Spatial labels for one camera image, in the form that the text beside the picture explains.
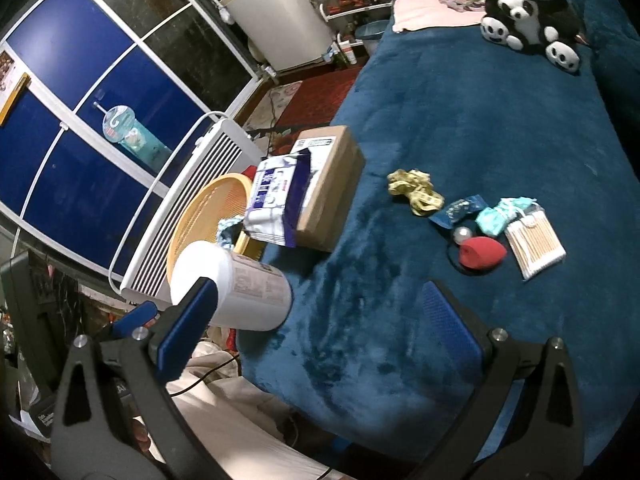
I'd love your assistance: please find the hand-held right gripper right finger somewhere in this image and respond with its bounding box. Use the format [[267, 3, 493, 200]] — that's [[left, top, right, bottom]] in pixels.
[[410, 280, 586, 480]]

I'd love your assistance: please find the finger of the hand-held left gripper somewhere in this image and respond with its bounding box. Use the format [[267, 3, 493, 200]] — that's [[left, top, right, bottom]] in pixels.
[[95, 301, 158, 348]]

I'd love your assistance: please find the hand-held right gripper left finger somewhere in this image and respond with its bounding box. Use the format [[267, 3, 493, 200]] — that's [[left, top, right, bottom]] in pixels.
[[50, 276, 221, 480]]

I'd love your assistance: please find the red makeup sponge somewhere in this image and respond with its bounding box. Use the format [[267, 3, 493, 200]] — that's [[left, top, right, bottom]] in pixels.
[[459, 236, 508, 270]]

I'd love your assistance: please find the teal small cloth item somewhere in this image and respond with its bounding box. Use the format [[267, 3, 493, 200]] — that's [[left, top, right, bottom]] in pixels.
[[475, 196, 541, 238]]

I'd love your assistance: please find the cotton swab packet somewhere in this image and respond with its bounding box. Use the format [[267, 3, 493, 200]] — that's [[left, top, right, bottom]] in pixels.
[[504, 209, 567, 281]]

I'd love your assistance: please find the orange plastic basket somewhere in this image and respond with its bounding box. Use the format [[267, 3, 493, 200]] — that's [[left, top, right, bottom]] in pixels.
[[166, 172, 271, 306]]

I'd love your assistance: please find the white cylindrical canister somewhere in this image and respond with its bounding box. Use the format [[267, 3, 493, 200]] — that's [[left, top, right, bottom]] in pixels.
[[169, 240, 293, 333]]

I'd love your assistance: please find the small dark blue packet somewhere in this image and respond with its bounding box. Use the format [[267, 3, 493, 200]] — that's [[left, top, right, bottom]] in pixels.
[[429, 194, 490, 231]]

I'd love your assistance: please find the yellow patterned cloth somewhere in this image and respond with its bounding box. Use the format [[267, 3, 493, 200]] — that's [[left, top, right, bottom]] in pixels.
[[387, 169, 446, 218]]

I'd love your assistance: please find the white purple tissue packet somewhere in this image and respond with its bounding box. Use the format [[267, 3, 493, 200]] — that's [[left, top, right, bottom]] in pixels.
[[242, 149, 313, 248]]

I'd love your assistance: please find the blue glass sliding door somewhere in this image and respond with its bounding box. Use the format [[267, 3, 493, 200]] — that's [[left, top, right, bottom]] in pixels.
[[0, 0, 261, 281]]

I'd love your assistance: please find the white panel heater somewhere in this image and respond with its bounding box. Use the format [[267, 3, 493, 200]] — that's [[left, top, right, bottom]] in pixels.
[[107, 110, 266, 306]]

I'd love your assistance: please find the hanging teal packet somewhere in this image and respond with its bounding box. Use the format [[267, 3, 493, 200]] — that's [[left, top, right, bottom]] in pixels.
[[92, 101, 173, 171]]

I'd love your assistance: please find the cardboard box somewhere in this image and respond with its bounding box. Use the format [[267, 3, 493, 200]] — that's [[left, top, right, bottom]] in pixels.
[[292, 125, 367, 253]]

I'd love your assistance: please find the yellow framed picture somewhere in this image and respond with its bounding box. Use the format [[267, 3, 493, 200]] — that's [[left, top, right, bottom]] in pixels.
[[0, 45, 31, 126]]

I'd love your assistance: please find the red patterned rug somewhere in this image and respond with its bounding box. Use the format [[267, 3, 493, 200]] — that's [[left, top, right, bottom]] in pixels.
[[235, 65, 371, 161]]

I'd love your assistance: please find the white bottle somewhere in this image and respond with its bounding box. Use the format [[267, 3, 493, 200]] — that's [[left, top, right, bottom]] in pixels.
[[337, 35, 358, 66]]

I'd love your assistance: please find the grey bin with lid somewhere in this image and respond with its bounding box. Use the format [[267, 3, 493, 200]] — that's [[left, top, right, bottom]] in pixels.
[[355, 20, 390, 56]]

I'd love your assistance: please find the pink cloth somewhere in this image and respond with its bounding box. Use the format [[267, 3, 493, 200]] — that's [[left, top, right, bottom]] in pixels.
[[391, 0, 493, 35]]

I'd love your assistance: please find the white washing machine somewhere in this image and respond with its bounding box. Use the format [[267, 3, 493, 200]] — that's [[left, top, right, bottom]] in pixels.
[[220, 0, 335, 72]]

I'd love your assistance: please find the rolled blue quilt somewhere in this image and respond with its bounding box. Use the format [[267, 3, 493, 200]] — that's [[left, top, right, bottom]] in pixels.
[[562, 0, 640, 186]]

